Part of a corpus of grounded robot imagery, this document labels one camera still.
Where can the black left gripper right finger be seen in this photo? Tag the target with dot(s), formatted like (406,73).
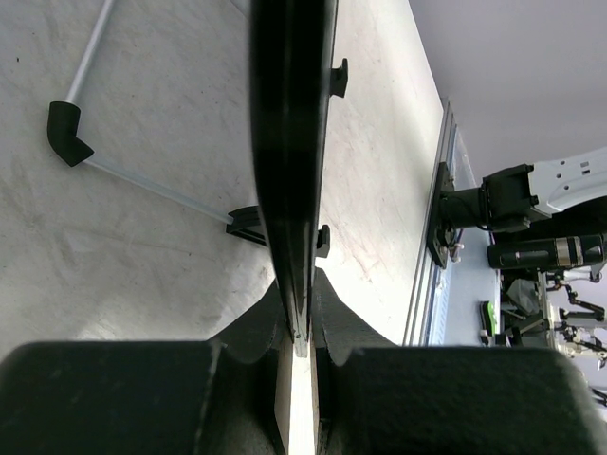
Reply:
(375,397)

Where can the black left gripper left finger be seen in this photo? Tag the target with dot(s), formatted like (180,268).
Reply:
(224,395)

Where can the small black-framed whiteboard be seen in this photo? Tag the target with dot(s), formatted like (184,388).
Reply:
(289,71)

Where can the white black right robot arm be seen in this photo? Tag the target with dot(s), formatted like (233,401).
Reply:
(514,198)

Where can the green black background object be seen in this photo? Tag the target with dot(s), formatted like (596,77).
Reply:
(488,320)

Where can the aluminium mounting rail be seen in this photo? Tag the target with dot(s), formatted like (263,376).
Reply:
(427,273)

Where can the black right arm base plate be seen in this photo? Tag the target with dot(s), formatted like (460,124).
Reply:
(440,236)

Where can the black cylindrical device with silver ring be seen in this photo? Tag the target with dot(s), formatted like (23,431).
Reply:
(548,254)

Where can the metal wire whiteboard stand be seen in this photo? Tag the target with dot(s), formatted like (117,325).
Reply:
(62,134)

